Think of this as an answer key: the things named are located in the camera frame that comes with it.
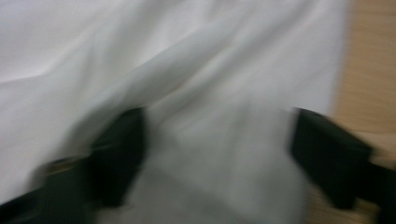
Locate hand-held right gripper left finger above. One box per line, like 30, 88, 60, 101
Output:
88, 106, 148, 209

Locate white cloth shorts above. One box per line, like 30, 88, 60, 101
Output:
0, 0, 348, 224

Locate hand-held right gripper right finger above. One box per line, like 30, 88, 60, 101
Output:
289, 106, 374, 210

